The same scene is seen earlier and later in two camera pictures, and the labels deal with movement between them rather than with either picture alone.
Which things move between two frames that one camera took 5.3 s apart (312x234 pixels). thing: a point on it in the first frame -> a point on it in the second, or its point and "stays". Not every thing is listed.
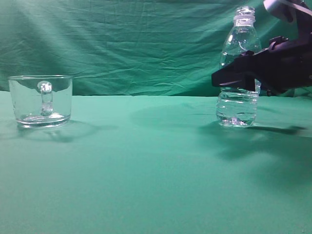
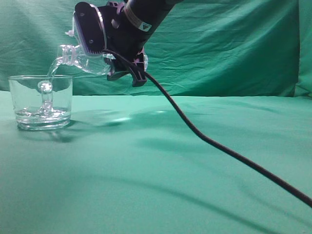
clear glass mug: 42,101 stays
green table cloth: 158,164 stays
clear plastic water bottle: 236,107 -> 70,56
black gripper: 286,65 -> 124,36
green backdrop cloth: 149,47 stays
